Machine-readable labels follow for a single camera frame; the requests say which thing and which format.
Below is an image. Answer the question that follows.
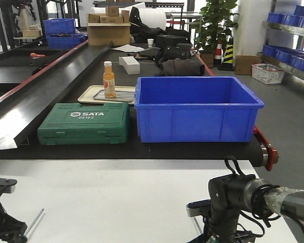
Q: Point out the blue bin far left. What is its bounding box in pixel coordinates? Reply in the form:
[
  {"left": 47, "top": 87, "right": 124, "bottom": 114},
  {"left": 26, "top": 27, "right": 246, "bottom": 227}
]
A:
[{"left": 46, "top": 34, "right": 88, "bottom": 50}]

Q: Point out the orange juice bottle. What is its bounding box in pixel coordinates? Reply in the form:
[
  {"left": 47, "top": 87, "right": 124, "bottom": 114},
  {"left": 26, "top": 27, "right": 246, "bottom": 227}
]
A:
[{"left": 103, "top": 61, "right": 116, "bottom": 98}]

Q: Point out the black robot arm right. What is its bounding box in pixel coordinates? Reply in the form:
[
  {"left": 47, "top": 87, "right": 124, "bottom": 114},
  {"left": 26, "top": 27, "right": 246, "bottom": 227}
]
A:
[{"left": 186, "top": 174, "right": 304, "bottom": 242}]

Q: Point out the green potted plant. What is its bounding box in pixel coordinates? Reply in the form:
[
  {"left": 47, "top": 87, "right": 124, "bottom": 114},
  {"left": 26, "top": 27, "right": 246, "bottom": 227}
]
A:
[{"left": 195, "top": 0, "right": 239, "bottom": 52}]

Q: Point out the white red plastic basket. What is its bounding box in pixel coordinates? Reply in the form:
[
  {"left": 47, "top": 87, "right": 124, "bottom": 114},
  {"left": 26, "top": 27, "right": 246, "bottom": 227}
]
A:
[{"left": 252, "top": 63, "right": 285, "bottom": 85}]

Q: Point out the yellow black traffic cone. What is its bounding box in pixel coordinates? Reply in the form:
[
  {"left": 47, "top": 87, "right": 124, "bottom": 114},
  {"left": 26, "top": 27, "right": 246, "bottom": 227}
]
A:
[{"left": 218, "top": 37, "right": 234, "bottom": 71}]

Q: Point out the red conveyor end bracket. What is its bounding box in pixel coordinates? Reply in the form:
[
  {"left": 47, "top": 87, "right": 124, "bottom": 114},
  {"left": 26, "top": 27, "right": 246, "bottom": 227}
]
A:
[{"left": 253, "top": 126, "right": 280, "bottom": 171}]

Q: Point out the green SATA tool case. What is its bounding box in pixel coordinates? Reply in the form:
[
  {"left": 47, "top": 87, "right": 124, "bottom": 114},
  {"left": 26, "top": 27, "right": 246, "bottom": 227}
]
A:
[{"left": 37, "top": 103, "right": 130, "bottom": 145}]

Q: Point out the beige plastic tray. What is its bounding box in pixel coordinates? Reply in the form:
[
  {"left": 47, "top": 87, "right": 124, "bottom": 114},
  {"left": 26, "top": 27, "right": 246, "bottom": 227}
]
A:
[{"left": 78, "top": 85, "right": 135, "bottom": 105}]

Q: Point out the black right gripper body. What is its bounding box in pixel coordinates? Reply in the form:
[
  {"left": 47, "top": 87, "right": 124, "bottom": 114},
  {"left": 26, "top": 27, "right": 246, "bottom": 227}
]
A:
[{"left": 186, "top": 174, "right": 255, "bottom": 242}]

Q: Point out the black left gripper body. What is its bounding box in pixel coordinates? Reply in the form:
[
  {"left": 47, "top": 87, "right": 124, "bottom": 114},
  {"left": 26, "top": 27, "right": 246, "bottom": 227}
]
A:
[{"left": 0, "top": 178, "right": 27, "bottom": 242}]

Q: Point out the large cardboard box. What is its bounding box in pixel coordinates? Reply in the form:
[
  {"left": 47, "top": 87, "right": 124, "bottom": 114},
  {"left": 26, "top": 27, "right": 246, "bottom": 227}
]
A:
[{"left": 87, "top": 23, "right": 130, "bottom": 46}]

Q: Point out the dark grey cloth bundle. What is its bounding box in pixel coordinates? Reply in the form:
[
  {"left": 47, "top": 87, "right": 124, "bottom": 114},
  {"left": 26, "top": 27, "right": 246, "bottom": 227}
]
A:
[{"left": 155, "top": 58, "right": 205, "bottom": 76}]

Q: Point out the white rectangular box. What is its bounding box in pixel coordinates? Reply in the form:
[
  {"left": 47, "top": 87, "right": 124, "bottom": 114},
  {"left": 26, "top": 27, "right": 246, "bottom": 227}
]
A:
[{"left": 119, "top": 56, "right": 140, "bottom": 75}]

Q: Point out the white paper cup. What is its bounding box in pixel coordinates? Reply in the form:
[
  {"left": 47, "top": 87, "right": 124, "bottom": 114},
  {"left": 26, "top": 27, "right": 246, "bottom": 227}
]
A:
[{"left": 147, "top": 38, "right": 154, "bottom": 48}]

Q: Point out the large blue plastic bin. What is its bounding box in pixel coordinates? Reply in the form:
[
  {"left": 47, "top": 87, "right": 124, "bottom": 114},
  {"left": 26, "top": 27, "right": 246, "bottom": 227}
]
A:
[{"left": 134, "top": 76, "right": 264, "bottom": 143}]

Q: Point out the green black screwdriver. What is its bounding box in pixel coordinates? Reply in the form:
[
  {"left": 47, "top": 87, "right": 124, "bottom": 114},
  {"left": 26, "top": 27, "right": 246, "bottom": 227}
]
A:
[{"left": 24, "top": 208, "right": 45, "bottom": 237}]

